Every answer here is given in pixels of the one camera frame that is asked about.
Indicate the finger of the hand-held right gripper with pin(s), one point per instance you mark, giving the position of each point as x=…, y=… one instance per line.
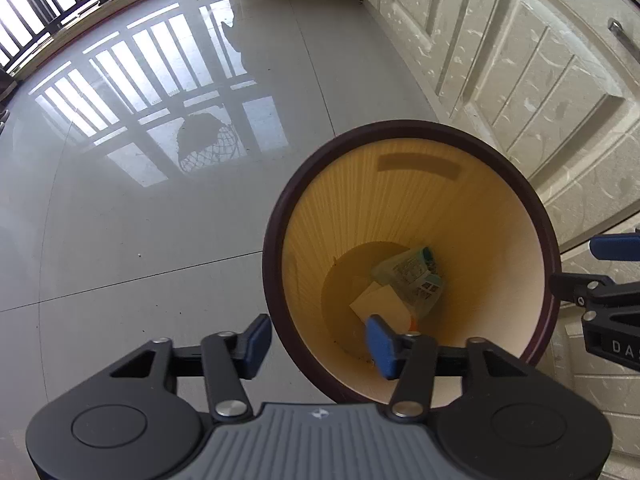
x=615, y=247
x=575, y=287

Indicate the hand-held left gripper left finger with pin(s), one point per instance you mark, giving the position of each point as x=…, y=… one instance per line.
x=257, y=341

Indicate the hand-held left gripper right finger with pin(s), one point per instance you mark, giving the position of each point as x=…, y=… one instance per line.
x=380, y=347

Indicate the yellow trash bin brown rim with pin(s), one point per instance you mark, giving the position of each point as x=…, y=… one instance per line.
x=500, y=210

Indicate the white paper sheet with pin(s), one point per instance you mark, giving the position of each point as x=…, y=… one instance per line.
x=380, y=301

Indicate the clear printed plastic wrapper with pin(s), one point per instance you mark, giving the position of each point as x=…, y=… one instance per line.
x=410, y=270

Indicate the black window railing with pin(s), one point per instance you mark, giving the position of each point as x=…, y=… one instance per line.
x=60, y=19

